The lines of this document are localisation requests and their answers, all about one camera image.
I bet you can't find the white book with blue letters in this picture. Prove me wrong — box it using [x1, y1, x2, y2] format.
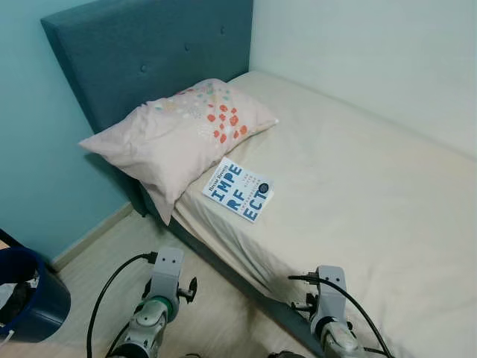
[201, 156, 275, 224]

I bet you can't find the pink patterned pillow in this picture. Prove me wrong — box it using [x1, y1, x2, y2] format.
[78, 78, 281, 227]

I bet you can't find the white baseboard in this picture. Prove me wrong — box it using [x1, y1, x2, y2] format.
[48, 200, 140, 274]

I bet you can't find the cream bed mattress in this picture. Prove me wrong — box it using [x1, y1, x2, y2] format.
[170, 71, 477, 358]

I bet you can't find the blue plastic waste bin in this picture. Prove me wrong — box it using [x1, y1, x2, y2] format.
[0, 245, 72, 346]

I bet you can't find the pale crumpled paper rubbish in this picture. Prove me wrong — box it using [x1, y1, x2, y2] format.
[0, 278, 25, 324]

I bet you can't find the teal upholstered headboard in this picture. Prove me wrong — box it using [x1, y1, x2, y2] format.
[41, 0, 255, 219]

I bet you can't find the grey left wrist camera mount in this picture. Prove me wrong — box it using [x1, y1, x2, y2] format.
[148, 248, 185, 300]

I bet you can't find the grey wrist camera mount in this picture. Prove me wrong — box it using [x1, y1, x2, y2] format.
[148, 248, 185, 300]
[309, 266, 348, 322]

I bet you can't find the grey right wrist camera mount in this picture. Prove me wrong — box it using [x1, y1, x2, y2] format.
[309, 266, 348, 322]

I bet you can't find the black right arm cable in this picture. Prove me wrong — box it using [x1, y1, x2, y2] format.
[288, 274, 394, 358]

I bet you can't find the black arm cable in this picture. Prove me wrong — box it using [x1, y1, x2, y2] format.
[288, 274, 394, 358]
[85, 252, 159, 358]

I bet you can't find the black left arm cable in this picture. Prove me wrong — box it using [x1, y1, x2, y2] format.
[85, 252, 159, 358]

